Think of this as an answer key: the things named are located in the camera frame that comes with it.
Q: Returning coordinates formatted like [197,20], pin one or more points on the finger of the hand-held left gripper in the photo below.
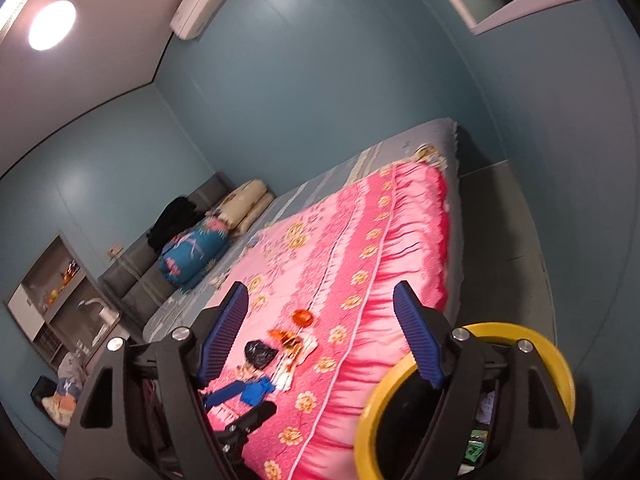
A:
[225,393]
[250,417]

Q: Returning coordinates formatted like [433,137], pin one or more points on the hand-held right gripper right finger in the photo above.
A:
[420,335]

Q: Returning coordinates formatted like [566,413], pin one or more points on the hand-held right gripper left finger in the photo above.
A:
[222,335]

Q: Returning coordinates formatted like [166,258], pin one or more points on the blue wrapper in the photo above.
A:
[258,390]

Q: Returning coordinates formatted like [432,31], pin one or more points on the small black plastic bag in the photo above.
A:
[260,353]

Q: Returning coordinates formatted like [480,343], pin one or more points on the orange snack wrapper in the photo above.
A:
[287,341]

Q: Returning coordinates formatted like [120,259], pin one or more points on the long white foam fruit net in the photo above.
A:
[295,367]

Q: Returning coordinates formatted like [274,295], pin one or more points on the orange peel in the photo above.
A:
[302,317]

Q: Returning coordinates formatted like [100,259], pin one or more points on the black bin with yellow rim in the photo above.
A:
[367,435]

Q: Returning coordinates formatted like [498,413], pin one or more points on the green packet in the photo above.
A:
[475,449]

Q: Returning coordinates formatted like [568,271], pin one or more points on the blue floral folded quilt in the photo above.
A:
[192,252]

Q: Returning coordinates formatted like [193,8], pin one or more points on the grey upholstered headboard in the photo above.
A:
[135,280]

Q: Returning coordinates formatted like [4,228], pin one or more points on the pink floral blanket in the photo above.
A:
[360,240]

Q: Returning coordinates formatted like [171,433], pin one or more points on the black folded clothes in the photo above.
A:
[175,222]

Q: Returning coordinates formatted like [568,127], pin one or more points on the white desk lamp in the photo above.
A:
[97,307]

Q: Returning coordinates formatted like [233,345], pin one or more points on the beige folded quilt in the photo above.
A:
[247,200]

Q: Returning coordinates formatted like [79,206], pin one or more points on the pile of clothes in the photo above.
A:
[62,390]

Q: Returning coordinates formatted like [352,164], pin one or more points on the white shelf cabinet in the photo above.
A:
[50,305]

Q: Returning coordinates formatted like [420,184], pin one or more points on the yellow patterned pillow corner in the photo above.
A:
[430,154]

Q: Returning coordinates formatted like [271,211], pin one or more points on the white air conditioner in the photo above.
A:
[205,0]

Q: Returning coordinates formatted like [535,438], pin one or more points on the round ceiling light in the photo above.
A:
[52,25]

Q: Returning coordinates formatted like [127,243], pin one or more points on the wall socket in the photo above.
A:
[116,250]

